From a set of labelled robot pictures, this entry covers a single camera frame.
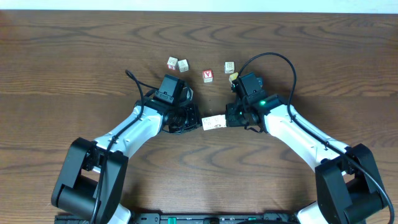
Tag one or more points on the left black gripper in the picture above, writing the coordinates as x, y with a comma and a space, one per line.
198, 122

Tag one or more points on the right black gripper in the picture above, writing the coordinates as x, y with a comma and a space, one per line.
231, 119

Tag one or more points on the white block red globe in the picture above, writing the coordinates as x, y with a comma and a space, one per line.
219, 121

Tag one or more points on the plain white wooden block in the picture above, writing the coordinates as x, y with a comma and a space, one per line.
207, 123

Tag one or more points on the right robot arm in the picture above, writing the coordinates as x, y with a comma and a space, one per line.
349, 186

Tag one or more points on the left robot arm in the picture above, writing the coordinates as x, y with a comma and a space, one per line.
91, 180

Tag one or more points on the yellow block left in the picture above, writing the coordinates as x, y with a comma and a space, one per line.
232, 77

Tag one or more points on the blue picture block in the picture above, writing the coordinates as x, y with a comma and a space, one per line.
260, 81

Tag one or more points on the red V letter block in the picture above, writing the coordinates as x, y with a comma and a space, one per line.
207, 76

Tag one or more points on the white block black print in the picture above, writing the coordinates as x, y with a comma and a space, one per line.
229, 67

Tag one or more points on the plain white letter block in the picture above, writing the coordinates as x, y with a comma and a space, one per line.
183, 65

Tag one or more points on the white block red side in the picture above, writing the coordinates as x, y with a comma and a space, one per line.
172, 63

